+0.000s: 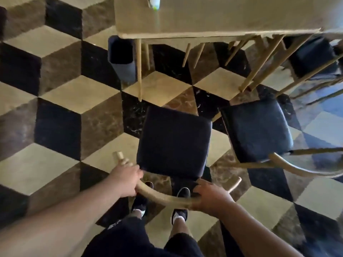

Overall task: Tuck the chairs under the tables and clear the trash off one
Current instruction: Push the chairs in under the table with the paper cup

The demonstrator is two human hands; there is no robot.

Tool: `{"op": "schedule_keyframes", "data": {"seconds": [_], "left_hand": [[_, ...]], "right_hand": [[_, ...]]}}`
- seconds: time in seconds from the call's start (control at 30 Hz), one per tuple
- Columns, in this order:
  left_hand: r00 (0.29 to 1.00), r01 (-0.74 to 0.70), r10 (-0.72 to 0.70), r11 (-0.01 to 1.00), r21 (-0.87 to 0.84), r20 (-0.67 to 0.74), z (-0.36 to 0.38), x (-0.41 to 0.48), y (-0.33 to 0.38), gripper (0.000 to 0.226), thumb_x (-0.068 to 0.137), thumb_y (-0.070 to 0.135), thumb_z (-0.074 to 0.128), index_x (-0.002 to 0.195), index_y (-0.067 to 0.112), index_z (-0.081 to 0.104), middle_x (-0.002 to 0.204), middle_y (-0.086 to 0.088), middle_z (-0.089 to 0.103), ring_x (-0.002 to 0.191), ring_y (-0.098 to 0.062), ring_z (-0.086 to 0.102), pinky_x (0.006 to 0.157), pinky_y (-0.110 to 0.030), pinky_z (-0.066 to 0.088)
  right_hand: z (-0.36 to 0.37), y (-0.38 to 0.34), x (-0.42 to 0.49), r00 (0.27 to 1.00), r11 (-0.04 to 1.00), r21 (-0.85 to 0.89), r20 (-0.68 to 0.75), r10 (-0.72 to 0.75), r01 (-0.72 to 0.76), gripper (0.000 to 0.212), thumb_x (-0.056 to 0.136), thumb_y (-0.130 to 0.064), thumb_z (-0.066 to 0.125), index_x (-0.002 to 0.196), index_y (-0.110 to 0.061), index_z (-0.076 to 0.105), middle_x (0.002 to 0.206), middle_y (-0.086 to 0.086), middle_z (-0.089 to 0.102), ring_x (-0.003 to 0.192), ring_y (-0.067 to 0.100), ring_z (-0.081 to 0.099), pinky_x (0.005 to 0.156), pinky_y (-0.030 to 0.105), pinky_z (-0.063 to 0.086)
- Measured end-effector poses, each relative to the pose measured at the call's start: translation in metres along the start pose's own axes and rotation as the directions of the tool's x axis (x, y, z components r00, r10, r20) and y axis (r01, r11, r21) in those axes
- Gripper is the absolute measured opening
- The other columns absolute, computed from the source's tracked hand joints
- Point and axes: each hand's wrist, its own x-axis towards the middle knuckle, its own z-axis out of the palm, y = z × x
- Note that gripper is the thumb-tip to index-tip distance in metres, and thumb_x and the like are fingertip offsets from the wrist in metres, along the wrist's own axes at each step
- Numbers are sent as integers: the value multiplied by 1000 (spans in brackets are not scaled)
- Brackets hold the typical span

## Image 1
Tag person's right hand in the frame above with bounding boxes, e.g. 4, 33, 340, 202
192, 182, 236, 212

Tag person's left hand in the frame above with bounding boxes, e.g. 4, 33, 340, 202
108, 163, 144, 198

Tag wooden chair with black seat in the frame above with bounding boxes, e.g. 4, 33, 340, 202
279, 34, 343, 100
112, 105, 242, 210
219, 98, 343, 178

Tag person's right forearm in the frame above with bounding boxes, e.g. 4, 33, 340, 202
214, 202, 304, 257

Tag person's left forearm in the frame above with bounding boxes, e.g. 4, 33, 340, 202
0, 182, 126, 257

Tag person's black left shoe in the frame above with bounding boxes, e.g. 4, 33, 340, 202
131, 181, 154, 218

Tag person's black shoe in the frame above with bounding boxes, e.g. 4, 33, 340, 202
171, 187, 191, 223
131, 181, 154, 218

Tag person's black right shoe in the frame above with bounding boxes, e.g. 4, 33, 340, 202
171, 187, 191, 223

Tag person's black shorts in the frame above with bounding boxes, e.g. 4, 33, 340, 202
81, 216, 205, 257

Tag dark square waste bin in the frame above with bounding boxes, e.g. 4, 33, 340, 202
107, 35, 137, 84

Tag light wooden table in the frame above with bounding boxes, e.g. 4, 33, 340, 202
114, 0, 343, 102

